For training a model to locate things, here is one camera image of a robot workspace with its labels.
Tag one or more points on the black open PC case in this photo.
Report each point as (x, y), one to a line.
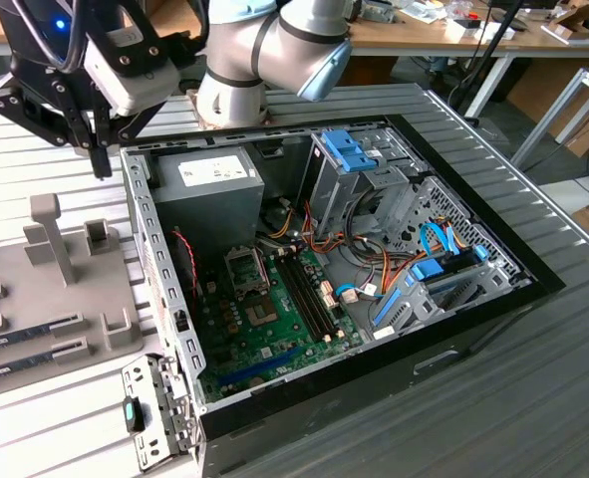
(374, 408)

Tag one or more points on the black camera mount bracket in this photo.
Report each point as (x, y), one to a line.
(142, 30)

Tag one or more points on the dark blue RAM stick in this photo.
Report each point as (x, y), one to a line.
(20, 336)
(20, 363)

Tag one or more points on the silver disk bay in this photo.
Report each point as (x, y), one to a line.
(408, 309)

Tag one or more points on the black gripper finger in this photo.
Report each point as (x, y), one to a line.
(60, 119)
(104, 154)

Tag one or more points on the green motherboard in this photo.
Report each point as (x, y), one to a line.
(284, 343)

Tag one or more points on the black stand pole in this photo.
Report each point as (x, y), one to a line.
(494, 45)

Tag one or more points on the grey metal shelf frame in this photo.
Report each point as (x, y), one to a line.
(545, 119)

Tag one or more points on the black case lock latch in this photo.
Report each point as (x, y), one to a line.
(130, 413)

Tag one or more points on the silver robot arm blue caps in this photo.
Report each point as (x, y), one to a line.
(294, 30)

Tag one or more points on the open cardboard box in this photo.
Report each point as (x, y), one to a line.
(570, 22)

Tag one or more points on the grey power supply unit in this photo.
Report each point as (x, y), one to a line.
(209, 214)

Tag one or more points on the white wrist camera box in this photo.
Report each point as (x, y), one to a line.
(139, 84)

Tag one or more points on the black case fan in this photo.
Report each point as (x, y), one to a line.
(182, 269)

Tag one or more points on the wooden desk white frame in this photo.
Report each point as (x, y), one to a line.
(533, 40)
(187, 17)

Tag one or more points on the white paper box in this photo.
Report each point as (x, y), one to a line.
(461, 31)

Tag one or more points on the blue expansion slot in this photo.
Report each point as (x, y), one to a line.
(259, 368)

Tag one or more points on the large flat cardboard box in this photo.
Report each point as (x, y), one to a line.
(533, 84)

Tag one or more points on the CPU socket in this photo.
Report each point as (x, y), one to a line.
(261, 311)

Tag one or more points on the grey plastic parts rack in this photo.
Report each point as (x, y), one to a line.
(30, 284)

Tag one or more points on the blue plastic drive latch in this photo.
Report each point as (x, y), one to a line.
(346, 149)

